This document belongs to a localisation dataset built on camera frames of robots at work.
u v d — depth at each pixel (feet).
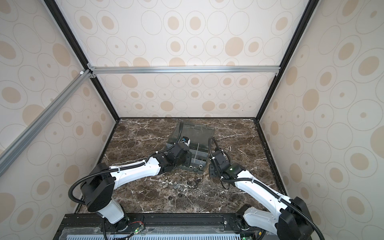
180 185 2.81
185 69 2.95
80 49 2.71
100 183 1.62
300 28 2.44
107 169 1.55
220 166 2.01
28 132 1.88
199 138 3.67
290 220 1.27
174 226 2.39
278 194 1.46
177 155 2.10
